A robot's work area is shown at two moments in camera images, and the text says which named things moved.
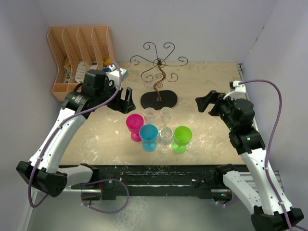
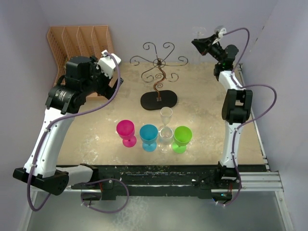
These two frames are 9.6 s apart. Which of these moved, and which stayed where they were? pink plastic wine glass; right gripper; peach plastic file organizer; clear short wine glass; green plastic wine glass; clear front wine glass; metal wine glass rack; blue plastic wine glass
Moved: pink plastic wine glass; clear short wine glass; right gripper
Stayed: clear front wine glass; metal wine glass rack; blue plastic wine glass; peach plastic file organizer; green plastic wine glass
